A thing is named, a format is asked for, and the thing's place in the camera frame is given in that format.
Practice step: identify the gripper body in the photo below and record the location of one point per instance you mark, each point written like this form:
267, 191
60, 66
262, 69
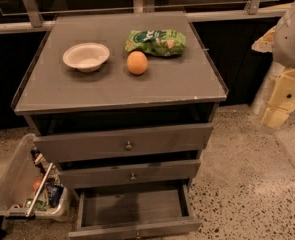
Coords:
292, 42

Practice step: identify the grey bottom drawer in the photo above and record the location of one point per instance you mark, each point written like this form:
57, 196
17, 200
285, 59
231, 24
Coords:
134, 211

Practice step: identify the grey drawer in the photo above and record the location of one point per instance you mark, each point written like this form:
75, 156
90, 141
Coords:
102, 134
134, 211
130, 170

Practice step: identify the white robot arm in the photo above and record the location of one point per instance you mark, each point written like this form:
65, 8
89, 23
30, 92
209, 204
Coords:
284, 40

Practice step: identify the grey drawer cabinet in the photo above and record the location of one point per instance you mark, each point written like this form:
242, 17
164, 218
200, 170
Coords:
52, 88

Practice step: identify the grey middle drawer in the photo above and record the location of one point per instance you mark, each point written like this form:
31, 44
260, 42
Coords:
130, 170

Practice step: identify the grey top drawer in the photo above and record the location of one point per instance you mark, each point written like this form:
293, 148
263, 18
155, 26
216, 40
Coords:
102, 134

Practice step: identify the white diagonal support pole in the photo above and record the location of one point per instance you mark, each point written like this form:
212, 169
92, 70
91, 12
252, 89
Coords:
265, 90

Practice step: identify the green chip bag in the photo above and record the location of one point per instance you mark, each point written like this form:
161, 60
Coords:
159, 43

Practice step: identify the orange fruit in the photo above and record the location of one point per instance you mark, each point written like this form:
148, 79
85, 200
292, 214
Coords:
137, 63

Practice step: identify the white paper bowl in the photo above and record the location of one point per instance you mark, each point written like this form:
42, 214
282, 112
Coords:
86, 57

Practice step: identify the clear plastic storage bin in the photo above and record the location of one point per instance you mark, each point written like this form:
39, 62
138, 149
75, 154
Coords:
16, 187

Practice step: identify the metal railing with glass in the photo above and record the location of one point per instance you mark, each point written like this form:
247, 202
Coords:
20, 16

